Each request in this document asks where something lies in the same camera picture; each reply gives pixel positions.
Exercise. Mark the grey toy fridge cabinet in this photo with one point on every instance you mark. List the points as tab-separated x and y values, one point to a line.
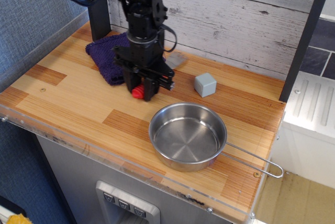
78	177

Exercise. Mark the yellow object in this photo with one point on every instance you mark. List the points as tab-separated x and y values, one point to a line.
18	219

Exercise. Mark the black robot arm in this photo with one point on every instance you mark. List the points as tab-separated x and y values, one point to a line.
145	20

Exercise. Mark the stainless steel pan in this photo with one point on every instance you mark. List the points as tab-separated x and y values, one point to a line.
190	137

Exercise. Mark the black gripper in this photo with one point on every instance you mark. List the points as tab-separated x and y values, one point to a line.
145	61

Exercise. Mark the purple folded cloth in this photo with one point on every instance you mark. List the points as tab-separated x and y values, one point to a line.
103	55

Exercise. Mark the clear acrylic edge guard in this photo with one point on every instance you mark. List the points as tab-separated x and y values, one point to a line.
118	137

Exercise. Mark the grey cube block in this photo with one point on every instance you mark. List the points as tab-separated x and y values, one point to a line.
205	84

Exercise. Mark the dark post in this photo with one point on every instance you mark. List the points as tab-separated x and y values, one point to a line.
305	39
99	19

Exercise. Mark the white toy sink unit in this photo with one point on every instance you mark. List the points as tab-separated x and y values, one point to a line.
305	140

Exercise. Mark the dark left post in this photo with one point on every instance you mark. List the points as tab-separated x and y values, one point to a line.
99	19

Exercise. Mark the dark right post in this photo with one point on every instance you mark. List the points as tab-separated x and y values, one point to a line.
305	39

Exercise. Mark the silver dispenser button panel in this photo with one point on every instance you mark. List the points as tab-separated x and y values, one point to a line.
119	206

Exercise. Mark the fork with red handle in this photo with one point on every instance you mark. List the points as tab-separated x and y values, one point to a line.
174	60

